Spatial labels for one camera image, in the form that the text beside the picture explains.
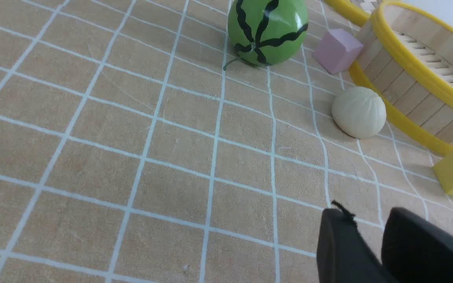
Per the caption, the green toy watermelon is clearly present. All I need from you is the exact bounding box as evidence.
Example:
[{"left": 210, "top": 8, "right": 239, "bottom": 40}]
[{"left": 223, "top": 0, "right": 309, "bottom": 70}]

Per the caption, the checked orange tablecloth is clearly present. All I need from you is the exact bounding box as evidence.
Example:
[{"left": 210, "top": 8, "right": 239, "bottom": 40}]
[{"left": 0, "top": 0, "right": 453, "bottom": 283}]

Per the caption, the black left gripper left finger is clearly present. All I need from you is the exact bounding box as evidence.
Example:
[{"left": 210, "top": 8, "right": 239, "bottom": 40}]
[{"left": 316, "top": 201, "right": 397, "bottom": 283}]

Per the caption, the bamboo steamer tray yellow rim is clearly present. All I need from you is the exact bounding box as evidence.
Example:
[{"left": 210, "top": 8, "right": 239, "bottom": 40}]
[{"left": 349, "top": 1, "right": 453, "bottom": 156}]

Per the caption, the woven steamer lid yellow rim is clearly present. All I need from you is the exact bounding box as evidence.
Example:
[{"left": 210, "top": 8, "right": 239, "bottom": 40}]
[{"left": 325, "top": 0, "right": 383, "bottom": 27}]

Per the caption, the pink cube block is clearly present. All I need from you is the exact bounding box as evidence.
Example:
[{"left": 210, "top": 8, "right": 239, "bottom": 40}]
[{"left": 312, "top": 28, "right": 364, "bottom": 75}]

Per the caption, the white bun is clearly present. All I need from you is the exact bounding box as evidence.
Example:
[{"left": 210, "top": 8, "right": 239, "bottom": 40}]
[{"left": 332, "top": 86, "right": 387, "bottom": 139}]

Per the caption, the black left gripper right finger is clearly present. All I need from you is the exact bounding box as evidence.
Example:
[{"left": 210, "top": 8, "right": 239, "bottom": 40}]
[{"left": 381, "top": 207, "right": 453, "bottom": 283}]

